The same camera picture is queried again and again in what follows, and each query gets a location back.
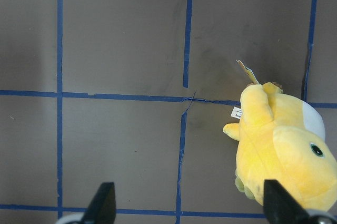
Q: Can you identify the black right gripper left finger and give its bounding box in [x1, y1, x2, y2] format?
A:
[82, 182, 116, 223]

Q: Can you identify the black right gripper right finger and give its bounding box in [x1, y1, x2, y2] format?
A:
[263, 180, 309, 224]

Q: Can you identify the yellow plush toy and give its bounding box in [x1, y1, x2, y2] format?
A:
[223, 82, 336, 211]

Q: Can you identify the cardboard hang tag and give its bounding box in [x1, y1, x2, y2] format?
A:
[236, 60, 259, 84]

